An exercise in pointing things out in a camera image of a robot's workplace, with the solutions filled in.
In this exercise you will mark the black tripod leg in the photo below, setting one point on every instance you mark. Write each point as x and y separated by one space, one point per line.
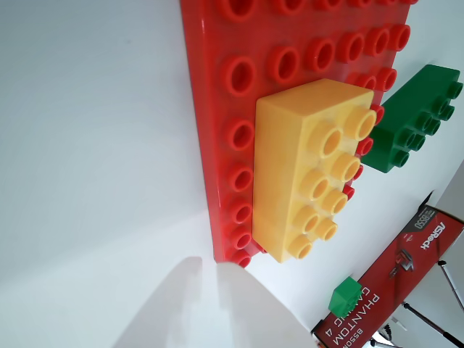
431 324

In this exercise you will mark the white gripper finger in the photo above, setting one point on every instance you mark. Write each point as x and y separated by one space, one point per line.
261 319
181 311

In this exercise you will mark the small green cube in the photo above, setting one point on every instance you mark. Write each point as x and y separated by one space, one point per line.
344 295

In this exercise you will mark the silver tripod leg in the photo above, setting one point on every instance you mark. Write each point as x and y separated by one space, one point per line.
451 284

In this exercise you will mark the red ASRock motherboard box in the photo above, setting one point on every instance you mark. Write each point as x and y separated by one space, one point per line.
398 261

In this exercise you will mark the green lego brick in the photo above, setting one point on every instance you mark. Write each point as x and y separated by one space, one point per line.
406 112

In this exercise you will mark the red lego baseplate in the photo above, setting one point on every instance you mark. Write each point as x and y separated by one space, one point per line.
210 108

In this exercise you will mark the yellow lego brick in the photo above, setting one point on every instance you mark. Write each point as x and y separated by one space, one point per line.
279 163

